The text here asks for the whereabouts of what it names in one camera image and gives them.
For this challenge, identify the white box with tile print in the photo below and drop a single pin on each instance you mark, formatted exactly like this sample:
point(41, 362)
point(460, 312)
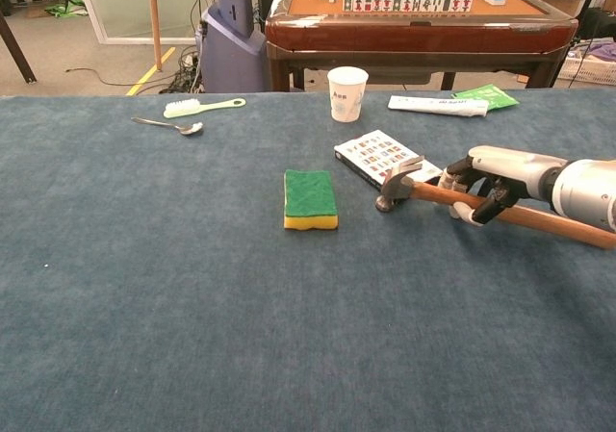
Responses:
point(375, 155)

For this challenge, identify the brown mahjong table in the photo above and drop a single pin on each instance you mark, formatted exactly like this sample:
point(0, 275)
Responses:
point(409, 33)

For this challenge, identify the green cloth on floor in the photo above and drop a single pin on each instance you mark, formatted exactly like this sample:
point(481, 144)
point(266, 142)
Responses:
point(69, 8)

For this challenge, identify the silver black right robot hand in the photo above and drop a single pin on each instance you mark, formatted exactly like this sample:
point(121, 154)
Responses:
point(510, 172)

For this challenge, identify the blue table cloth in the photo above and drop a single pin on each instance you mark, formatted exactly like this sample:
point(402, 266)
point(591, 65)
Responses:
point(144, 283)

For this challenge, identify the white toothpaste tube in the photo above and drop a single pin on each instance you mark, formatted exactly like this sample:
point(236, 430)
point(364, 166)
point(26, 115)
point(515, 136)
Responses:
point(433, 105)

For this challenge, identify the black table leg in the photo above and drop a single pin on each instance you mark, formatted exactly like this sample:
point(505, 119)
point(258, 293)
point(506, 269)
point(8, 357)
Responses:
point(17, 49)

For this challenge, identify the grey blue machine pedestal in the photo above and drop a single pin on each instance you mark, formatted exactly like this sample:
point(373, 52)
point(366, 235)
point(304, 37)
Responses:
point(231, 42)

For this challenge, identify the wooden pole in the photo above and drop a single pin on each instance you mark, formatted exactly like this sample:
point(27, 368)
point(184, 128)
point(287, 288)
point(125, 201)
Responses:
point(155, 23)

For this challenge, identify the face-up mahjong tile row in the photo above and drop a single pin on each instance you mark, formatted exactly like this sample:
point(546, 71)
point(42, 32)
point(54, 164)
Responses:
point(409, 5)

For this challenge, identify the purple cloth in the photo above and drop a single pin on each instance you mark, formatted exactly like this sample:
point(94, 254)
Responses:
point(601, 51)

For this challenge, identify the green foil packet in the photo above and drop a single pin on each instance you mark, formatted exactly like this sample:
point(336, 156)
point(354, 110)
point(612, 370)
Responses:
point(495, 96)

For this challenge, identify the white framed glass partition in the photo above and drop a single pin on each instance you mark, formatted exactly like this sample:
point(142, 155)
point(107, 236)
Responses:
point(144, 41)

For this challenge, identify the light green brush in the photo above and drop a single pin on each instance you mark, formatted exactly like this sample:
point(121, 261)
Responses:
point(183, 109)

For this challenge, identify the green yellow sponge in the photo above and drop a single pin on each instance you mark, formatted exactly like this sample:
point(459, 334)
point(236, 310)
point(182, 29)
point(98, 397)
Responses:
point(308, 194)

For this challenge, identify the white plastic basket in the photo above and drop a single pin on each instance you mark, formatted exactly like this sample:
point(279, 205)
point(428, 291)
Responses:
point(587, 71)

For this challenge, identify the white paper cup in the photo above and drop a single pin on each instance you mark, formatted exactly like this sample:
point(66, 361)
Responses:
point(347, 97)

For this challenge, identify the metal spoon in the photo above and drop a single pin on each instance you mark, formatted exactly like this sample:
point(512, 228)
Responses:
point(191, 128)

